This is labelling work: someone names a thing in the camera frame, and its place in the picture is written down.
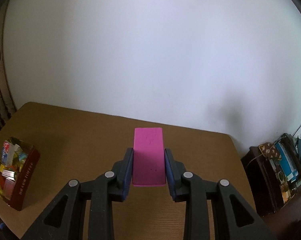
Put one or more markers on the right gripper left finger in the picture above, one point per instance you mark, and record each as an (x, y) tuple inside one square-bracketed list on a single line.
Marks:
[(63, 218)]

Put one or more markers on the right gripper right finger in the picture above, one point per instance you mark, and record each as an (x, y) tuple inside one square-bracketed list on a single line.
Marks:
[(214, 210)]

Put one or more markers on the clear box red contents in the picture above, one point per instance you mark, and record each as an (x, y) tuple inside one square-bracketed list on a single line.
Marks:
[(8, 188)]

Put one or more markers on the pink rectangular block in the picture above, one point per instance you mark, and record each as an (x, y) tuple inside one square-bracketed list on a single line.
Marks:
[(148, 158)]

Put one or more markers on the silver metal bar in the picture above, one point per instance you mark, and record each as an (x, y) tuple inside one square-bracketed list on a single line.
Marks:
[(11, 175)]

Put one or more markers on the clear box blue label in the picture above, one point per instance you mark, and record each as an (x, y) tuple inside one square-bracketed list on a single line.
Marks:
[(7, 153)]

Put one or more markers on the dark side shelf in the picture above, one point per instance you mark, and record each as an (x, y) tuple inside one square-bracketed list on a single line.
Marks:
[(274, 182)]

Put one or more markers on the red gold tin box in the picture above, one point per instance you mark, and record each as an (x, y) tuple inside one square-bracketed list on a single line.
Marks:
[(18, 160)]

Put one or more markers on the patterned brown pouch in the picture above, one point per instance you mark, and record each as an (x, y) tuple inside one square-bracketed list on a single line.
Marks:
[(269, 151)]

